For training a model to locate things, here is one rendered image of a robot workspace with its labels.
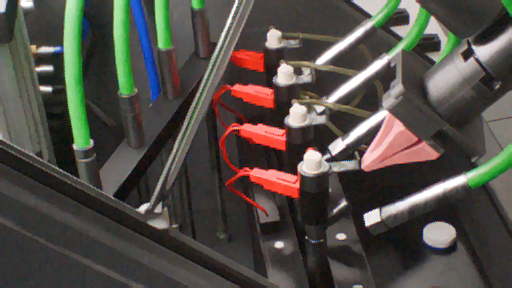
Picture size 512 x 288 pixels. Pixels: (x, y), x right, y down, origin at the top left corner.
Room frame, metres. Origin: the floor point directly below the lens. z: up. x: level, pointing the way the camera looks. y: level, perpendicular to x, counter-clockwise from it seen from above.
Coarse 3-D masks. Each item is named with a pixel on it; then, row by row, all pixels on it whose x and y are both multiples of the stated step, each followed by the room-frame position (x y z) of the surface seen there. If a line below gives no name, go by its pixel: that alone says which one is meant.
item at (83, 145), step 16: (80, 0) 0.69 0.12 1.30; (80, 16) 0.70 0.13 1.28; (64, 32) 0.70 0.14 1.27; (80, 32) 0.70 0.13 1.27; (64, 48) 0.70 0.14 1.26; (80, 48) 0.70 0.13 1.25; (80, 64) 0.70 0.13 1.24; (80, 80) 0.70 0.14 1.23; (80, 96) 0.70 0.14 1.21; (80, 112) 0.70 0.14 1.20; (80, 128) 0.70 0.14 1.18; (80, 144) 0.70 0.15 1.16; (496, 160) 0.60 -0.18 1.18; (480, 176) 0.60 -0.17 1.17; (496, 176) 0.60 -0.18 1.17
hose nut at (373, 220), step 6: (378, 210) 0.63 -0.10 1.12; (366, 216) 0.63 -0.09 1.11; (372, 216) 0.63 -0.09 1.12; (378, 216) 0.62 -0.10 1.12; (366, 222) 0.63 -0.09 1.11; (372, 222) 0.62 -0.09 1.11; (378, 222) 0.62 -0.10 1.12; (384, 222) 0.62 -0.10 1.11; (372, 228) 0.62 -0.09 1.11; (378, 228) 0.62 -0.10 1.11; (384, 228) 0.62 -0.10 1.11; (372, 234) 0.62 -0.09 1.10
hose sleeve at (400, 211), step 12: (444, 180) 0.62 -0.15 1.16; (456, 180) 0.61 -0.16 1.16; (420, 192) 0.62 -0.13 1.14; (432, 192) 0.61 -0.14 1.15; (444, 192) 0.61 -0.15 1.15; (456, 192) 0.60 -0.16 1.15; (468, 192) 0.60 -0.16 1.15; (396, 204) 0.62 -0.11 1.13; (408, 204) 0.62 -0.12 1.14; (420, 204) 0.61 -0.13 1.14; (432, 204) 0.61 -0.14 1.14; (444, 204) 0.61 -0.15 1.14; (384, 216) 0.62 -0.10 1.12; (396, 216) 0.62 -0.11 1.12; (408, 216) 0.61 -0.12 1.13
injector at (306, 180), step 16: (304, 176) 0.71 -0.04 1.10; (320, 176) 0.71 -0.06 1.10; (304, 192) 0.71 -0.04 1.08; (320, 192) 0.71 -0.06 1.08; (304, 208) 0.71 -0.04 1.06; (320, 208) 0.71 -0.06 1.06; (336, 208) 0.72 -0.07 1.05; (352, 208) 0.72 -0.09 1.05; (304, 224) 0.72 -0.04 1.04; (320, 224) 0.71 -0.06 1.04; (320, 240) 0.71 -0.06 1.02; (320, 256) 0.71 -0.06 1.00; (320, 272) 0.71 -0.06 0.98
